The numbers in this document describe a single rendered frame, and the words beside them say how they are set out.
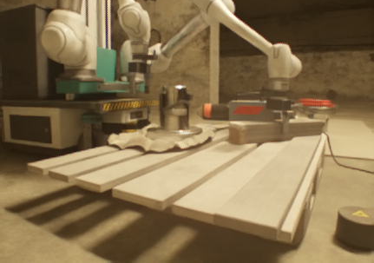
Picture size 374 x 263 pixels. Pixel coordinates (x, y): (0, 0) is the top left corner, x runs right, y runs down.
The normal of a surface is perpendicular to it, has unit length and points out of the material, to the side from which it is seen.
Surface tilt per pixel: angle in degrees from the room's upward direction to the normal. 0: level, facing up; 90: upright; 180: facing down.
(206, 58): 90
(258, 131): 90
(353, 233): 90
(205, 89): 90
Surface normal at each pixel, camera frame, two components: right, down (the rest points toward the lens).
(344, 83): -0.51, 0.11
